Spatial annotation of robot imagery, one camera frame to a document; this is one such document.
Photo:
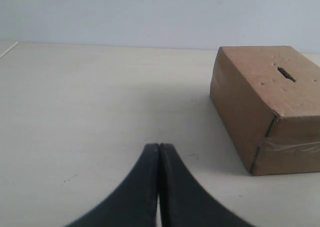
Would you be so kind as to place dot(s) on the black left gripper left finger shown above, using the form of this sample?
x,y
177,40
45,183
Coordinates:
x,y
134,202

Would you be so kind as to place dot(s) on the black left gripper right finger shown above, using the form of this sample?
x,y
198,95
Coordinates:
x,y
183,201

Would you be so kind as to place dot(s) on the brown cardboard slotted box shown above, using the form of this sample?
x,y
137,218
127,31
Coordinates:
x,y
268,98

